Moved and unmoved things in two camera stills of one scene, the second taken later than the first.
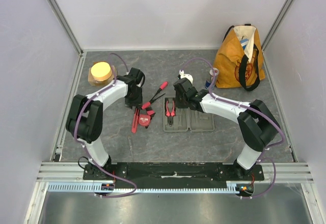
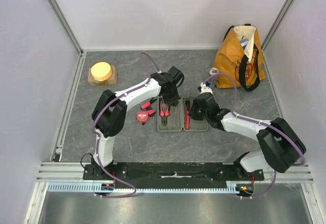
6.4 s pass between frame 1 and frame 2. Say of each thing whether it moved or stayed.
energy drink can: stayed
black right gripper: moved
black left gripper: moved
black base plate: stayed
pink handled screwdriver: moved
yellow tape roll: stayed
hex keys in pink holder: stayed
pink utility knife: moved
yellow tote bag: stayed
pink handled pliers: moved
